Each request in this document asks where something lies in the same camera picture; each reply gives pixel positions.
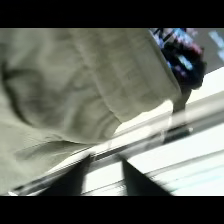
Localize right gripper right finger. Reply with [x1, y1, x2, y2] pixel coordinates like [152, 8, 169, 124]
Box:
[120, 156, 173, 197]

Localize silver frame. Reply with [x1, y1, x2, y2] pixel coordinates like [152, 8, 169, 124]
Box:
[7, 95, 224, 197]

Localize olive green pants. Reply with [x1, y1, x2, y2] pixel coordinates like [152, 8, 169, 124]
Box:
[0, 28, 183, 196]

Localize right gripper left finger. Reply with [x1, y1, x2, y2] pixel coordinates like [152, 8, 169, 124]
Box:
[39, 154, 93, 197]

